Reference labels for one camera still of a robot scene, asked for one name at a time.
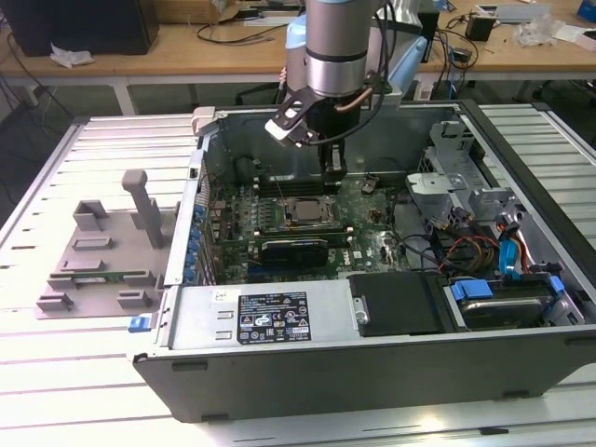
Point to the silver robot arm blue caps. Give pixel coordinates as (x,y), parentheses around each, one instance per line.
(335,46)

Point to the CPU socket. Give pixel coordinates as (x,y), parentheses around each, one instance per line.
(285,212)

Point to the copper coloured tube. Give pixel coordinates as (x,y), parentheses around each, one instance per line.
(354,103)

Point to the coin cell battery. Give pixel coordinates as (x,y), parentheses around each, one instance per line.
(368,187)

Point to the small white adapter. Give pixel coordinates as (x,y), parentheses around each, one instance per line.
(423,90)

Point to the silver metal drive cage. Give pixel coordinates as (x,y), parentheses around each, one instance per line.
(437,184)

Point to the green motherboard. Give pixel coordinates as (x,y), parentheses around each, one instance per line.
(368,237)

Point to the tall black box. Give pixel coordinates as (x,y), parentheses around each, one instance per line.
(430,32)

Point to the pale grey case latch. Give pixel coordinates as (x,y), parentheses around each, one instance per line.
(204,120)

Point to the black graphics card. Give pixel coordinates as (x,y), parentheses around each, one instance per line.
(293,253)

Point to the black power adapter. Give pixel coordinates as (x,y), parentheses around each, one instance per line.
(462,56)

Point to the blue expansion slot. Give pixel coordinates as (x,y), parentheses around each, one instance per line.
(255,268)

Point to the small black cube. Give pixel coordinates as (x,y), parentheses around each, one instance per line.
(479,28)

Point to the wooden desk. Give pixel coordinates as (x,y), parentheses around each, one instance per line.
(163,56)

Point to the brown cardboard box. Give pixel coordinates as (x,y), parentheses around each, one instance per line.
(186,9)

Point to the black plastic shroud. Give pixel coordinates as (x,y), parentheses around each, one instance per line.
(396,302)

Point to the white flat box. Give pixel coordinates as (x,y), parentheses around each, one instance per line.
(521,14)

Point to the clear plastic bag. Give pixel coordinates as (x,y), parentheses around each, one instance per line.
(540,32)

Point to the silver power supply with label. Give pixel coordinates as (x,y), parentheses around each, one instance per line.
(195,316)

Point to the black and silver PC case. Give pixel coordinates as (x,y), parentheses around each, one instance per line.
(326,372)

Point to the hard disk in blue carrier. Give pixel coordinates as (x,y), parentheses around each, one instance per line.
(503,309)

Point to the white paper sheet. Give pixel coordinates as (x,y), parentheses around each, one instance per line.
(579,37)

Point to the grey parts rack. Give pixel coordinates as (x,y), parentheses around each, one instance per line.
(112,261)

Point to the black computer tower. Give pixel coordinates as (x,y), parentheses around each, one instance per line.
(84,28)

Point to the white crumpled paper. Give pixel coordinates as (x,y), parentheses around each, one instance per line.
(70,57)

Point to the blue box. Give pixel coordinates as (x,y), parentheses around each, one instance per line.
(589,7)

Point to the small blue case latch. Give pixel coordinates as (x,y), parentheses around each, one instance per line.
(138,324)

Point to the green RAM stick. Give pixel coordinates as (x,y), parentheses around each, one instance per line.
(100,278)

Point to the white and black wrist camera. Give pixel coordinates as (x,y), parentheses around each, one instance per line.
(286,130)

